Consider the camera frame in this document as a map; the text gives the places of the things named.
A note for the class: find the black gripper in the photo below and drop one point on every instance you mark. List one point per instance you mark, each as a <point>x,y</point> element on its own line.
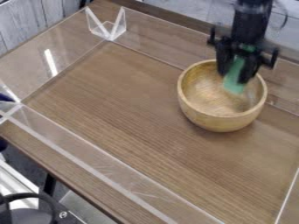
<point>250,55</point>

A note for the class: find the green rectangular block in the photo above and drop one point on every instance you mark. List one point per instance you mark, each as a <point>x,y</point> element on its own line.
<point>231,78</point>

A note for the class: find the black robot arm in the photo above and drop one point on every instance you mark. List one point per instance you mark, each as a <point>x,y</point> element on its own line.
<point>250,23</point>

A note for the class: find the wooden bowl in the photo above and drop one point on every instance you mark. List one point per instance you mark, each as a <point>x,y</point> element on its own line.
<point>209,105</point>

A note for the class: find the black table leg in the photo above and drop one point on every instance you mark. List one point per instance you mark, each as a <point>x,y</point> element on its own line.
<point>50,184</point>

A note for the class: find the clear acrylic corner bracket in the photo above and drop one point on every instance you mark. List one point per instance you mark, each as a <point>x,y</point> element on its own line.
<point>107,30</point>

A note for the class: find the clear acrylic tray wall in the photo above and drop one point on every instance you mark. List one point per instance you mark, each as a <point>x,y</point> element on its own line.
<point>130,197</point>

